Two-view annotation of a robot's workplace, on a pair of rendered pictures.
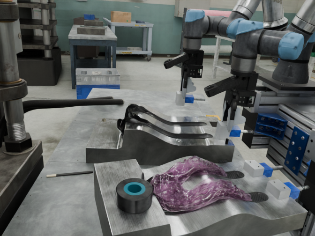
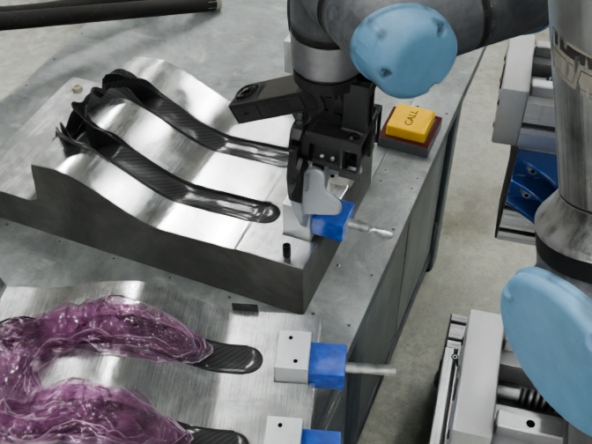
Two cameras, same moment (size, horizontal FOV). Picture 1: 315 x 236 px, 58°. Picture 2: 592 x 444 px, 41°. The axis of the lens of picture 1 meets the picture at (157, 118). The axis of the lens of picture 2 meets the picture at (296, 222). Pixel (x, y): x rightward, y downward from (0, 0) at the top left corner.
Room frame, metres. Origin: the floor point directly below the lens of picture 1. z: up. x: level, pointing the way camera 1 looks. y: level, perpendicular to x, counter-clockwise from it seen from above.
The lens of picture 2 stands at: (0.30, -0.54, 1.60)
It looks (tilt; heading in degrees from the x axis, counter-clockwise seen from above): 46 degrees down; 27
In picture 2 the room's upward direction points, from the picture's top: 1 degrees counter-clockwise
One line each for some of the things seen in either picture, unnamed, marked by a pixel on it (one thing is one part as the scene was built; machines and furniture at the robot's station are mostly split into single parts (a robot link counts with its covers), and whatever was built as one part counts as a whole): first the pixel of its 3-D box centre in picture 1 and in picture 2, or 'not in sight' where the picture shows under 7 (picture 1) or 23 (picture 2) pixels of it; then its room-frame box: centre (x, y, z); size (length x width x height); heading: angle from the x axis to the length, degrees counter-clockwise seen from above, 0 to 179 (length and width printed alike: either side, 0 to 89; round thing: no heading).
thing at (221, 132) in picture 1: (236, 130); (340, 220); (0.92, -0.28, 0.91); 0.13 x 0.05 x 0.05; 94
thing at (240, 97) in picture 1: (240, 88); (333, 114); (0.92, -0.27, 1.07); 0.09 x 0.08 x 0.12; 94
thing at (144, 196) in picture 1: (134, 195); not in sight; (0.50, 0.04, 0.93); 0.08 x 0.08 x 0.04
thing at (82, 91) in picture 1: (97, 88); not in sight; (3.95, 0.90, 0.11); 0.61 x 0.41 x 0.22; 105
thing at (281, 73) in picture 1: (292, 68); not in sight; (1.26, -0.58, 1.09); 0.15 x 0.15 x 0.10
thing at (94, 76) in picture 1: (97, 76); not in sight; (3.95, 0.90, 0.28); 0.61 x 0.41 x 0.15; 105
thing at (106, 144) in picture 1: (159, 132); (171, 162); (0.97, -0.01, 0.87); 0.50 x 0.26 x 0.14; 94
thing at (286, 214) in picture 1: (196, 195); (81, 395); (0.61, -0.12, 0.86); 0.50 x 0.26 x 0.11; 111
